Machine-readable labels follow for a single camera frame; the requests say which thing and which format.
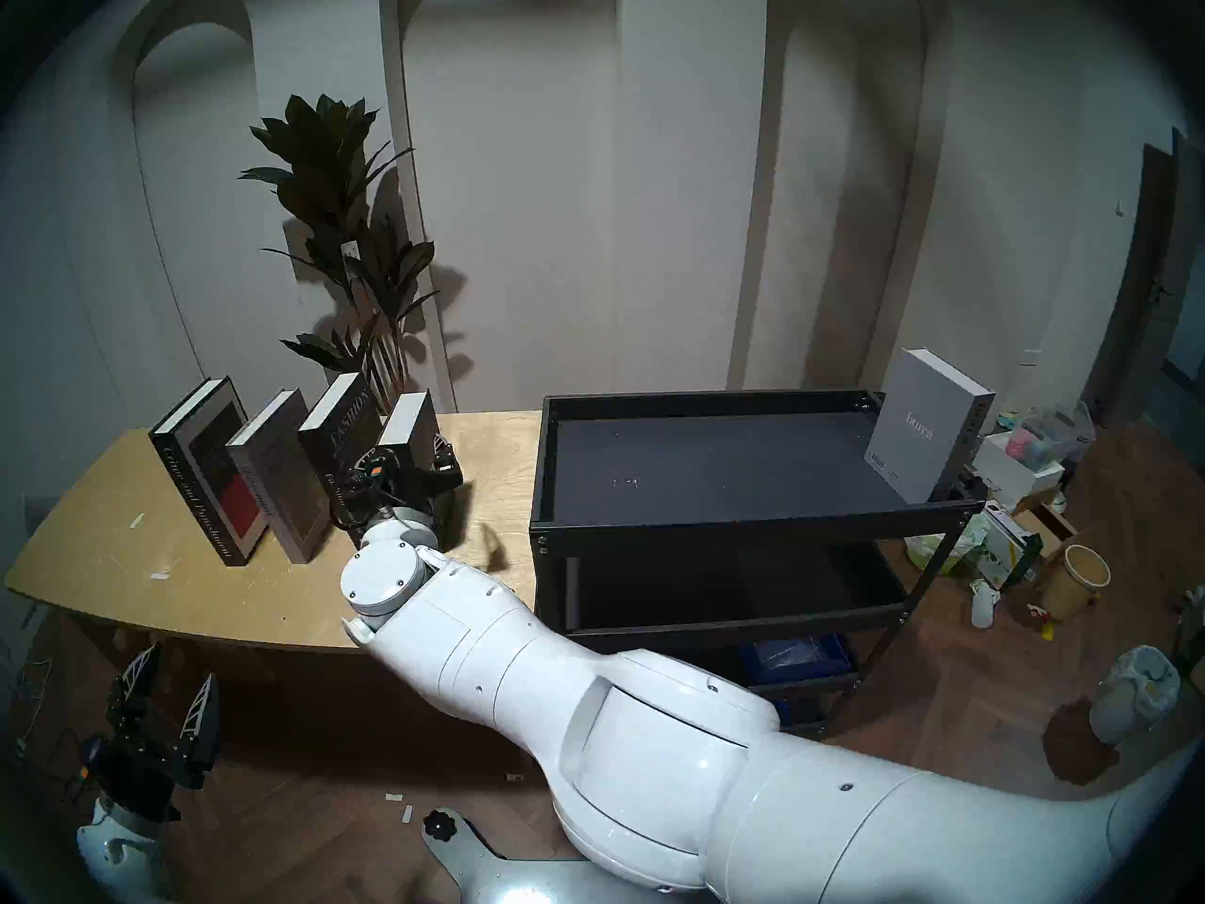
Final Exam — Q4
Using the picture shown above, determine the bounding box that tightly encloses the light green plastic bag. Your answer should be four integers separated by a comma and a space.
906, 516, 989, 575

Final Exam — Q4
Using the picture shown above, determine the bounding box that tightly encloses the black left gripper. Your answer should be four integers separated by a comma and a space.
80, 643, 220, 823

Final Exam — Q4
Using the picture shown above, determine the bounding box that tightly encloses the grey Discontent book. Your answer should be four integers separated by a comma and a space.
226, 388, 340, 564

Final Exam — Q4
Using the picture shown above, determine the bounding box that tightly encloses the dark door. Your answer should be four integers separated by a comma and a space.
1083, 128, 1205, 428

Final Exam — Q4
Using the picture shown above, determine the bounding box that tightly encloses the black metal shelf cart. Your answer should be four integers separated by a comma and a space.
529, 389, 989, 738

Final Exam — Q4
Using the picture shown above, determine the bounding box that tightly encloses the light grey Iaura book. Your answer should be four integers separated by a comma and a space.
864, 348, 997, 506

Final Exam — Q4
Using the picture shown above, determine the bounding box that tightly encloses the black Fashion book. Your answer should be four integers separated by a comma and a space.
297, 372, 382, 536

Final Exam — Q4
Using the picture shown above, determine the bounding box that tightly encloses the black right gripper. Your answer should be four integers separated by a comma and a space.
329, 439, 464, 536

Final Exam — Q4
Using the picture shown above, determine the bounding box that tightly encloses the blue bin with clear bag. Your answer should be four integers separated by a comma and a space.
739, 634, 853, 682

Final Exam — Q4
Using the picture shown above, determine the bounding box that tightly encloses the white bin with bag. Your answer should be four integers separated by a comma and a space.
1090, 645, 1181, 745

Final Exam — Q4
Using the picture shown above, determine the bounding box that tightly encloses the black floor cable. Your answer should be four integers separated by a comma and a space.
14, 728, 90, 809

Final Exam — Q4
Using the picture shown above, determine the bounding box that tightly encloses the green and white carton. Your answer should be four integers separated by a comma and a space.
979, 502, 1044, 588

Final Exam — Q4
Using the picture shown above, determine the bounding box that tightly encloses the brown cardboard box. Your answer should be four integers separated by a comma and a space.
1012, 502, 1079, 559

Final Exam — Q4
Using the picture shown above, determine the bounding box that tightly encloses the Crime and Punishment book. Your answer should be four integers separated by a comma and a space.
149, 377, 274, 567

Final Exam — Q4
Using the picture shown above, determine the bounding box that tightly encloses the beige bucket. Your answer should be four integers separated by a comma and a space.
1040, 544, 1112, 622

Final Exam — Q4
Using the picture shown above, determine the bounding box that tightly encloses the grey metal robot base plate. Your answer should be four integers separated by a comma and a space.
422, 808, 603, 904

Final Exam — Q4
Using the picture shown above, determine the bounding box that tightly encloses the white floor cable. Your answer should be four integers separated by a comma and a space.
0, 629, 53, 724

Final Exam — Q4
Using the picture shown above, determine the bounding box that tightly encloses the light wooden display table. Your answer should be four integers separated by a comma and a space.
3, 411, 542, 654

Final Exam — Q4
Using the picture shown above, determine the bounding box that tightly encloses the white cardboard box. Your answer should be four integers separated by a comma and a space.
974, 431, 1065, 508

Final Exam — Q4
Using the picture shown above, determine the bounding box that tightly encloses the tall green potted plant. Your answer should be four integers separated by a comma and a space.
238, 94, 443, 415

